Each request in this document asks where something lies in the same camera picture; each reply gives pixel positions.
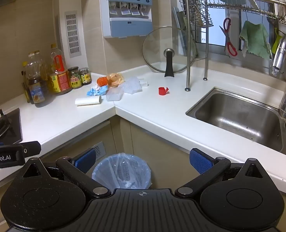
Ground metal utensil basket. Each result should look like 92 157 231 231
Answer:
192 0 214 27

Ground clear plastic box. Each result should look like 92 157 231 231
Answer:
106 87 124 101

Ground beige base cabinet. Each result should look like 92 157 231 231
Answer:
0 112 286 232

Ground stainless steel sink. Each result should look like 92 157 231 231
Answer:
185 87 286 161

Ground dark liquid bottle blue label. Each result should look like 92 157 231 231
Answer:
25 53 48 107

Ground cabinet vent grille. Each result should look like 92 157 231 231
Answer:
92 141 107 161

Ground glass pot lid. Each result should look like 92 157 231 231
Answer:
142 26 197 78

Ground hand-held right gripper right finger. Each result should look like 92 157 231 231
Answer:
175 148 263 197

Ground white paper roll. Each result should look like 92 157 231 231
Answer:
75 95 102 106

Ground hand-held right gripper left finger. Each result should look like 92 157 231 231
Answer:
23 148 111 199

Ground large bottle with red handle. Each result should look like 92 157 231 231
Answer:
47 44 73 95

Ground red scissors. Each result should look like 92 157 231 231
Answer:
219 17 238 57

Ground blue white wall dispenser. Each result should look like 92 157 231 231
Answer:
99 0 153 39

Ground trash bin with blue liner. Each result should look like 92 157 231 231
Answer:
92 153 152 189

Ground small green-lidded jar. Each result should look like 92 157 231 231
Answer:
79 68 92 85

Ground window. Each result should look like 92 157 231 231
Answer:
198 0 279 68

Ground metal dish rack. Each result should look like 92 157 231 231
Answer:
174 0 286 91

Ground yellow oil bottle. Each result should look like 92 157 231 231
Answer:
34 50 49 87

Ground cutting board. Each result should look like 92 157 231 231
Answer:
172 6 197 56

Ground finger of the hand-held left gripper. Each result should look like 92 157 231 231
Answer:
19 141 42 155

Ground black gas stove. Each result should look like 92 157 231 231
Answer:
0 107 23 143

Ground green hanging utensil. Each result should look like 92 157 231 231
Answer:
271 28 282 54

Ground tan plastic bag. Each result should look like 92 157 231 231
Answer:
106 72 124 87

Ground blue disposable glove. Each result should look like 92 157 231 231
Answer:
86 84 108 97

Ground chrome faucet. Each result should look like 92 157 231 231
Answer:
270 33 286 119

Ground bubble wrap bag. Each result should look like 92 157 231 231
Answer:
121 76 143 94

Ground grey wall vent grille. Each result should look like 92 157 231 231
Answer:
65 11 82 58

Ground green cloth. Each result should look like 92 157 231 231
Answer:
239 20 271 59

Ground large green-lidded jar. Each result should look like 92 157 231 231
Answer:
68 67 82 89

